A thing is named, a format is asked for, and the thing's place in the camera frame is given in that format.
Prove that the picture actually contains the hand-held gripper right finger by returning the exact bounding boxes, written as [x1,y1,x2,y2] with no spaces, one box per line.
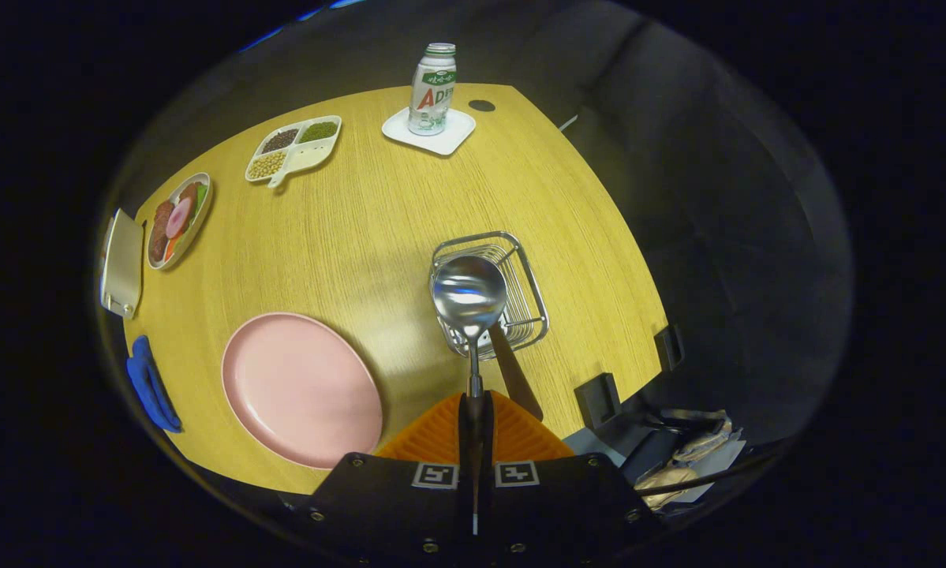
[477,390,663,568]

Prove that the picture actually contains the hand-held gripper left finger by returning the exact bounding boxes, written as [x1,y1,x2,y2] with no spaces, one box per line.
[287,390,476,568]

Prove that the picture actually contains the metal fork with brown handle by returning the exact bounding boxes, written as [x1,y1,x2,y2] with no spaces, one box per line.
[484,322,544,422]

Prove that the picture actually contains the metal spoon with brown handle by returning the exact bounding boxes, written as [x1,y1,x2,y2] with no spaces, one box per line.
[432,255,508,537]

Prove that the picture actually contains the black table clamp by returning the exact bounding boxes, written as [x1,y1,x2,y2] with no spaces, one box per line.
[654,323,685,372]
[574,373,622,431]

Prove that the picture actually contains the pink plate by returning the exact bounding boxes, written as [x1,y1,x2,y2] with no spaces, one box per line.
[221,312,383,469]

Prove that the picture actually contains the pile of crumpled beige packaging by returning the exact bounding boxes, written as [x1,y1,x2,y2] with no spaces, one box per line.
[634,409,746,514]

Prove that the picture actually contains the white square coaster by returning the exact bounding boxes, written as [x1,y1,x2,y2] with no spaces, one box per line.
[382,106,477,156]

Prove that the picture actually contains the blue folded towel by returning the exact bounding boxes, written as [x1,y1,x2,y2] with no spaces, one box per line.
[126,335,183,433]

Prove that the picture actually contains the white compartment dish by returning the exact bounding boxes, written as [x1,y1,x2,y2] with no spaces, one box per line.
[245,116,342,189]

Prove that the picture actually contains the black backdrop cloth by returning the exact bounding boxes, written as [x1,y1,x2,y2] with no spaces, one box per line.
[98,0,852,474]

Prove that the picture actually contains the white plate of food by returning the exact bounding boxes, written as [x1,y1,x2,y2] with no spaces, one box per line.
[146,172,213,271]

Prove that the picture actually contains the white drink bottle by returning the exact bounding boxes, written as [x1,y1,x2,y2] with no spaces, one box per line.
[408,43,458,136]

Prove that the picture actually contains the pink round ham slice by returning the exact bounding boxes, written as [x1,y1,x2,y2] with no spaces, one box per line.
[165,197,193,239]

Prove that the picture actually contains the brown meat pieces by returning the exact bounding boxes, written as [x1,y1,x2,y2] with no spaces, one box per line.
[149,201,175,261]

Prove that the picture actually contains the white toaster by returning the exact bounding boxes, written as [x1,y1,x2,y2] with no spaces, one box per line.
[99,208,145,320]

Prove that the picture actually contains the metal wire basket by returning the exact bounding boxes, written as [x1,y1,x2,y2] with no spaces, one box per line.
[429,230,550,361]

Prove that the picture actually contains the black cable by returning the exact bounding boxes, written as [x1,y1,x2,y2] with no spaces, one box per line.
[637,446,793,498]

